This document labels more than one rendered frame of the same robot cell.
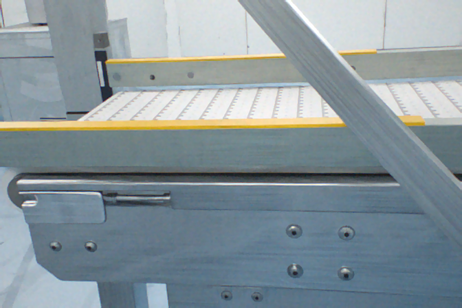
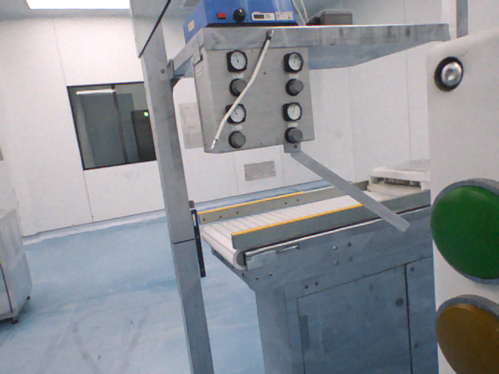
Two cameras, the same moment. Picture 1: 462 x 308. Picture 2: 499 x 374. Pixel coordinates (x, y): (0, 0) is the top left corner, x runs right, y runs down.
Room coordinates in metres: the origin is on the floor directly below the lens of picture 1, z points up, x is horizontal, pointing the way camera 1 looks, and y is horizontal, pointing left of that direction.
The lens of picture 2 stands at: (-0.27, 0.56, 1.16)
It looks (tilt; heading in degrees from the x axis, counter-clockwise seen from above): 10 degrees down; 328
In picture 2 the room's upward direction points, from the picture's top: 7 degrees counter-clockwise
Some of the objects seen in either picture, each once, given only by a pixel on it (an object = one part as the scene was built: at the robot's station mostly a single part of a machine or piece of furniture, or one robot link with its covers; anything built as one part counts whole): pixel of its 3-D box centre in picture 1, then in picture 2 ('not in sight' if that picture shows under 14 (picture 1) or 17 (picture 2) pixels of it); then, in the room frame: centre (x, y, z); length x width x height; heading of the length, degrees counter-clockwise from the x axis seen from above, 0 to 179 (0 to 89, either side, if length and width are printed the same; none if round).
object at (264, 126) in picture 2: not in sight; (253, 99); (0.39, 0.10, 1.22); 0.22 x 0.11 x 0.20; 80
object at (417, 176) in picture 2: not in sight; (424, 169); (0.41, -0.51, 0.97); 0.25 x 0.24 x 0.02; 169
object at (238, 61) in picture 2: not in sight; (237, 61); (0.34, 0.16, 1.29); 0.04 x 0.01 x 0.04; 80
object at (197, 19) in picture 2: not in sight; (237, 23); (0.47, 0.07, 1.39); 0.21 x 0.20 x 0.09; 170
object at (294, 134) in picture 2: not in sight; (294, 133); (0.32, 0.06, 1.14); 0.03 x 0.03 x 0.04; 80
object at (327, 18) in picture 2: not in sight; (327, 27); (0.42, -0.16, 1.38); 0.12 x 0.07 x 0.06; 80
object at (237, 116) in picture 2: not in sight; (236, 113); (0.35, 0.18, 1.19); 0.04 x 0.01 x 0.04; 80
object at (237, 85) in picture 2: not in sight; (239, 84); (0.34, 0.17, 1.24); 0.03 x 0.02 x 0.04; 80
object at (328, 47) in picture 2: not in sight; (298, 55); (0.49, -0.12, 1.33); 0.62 x 0.38 x 0.04; 80
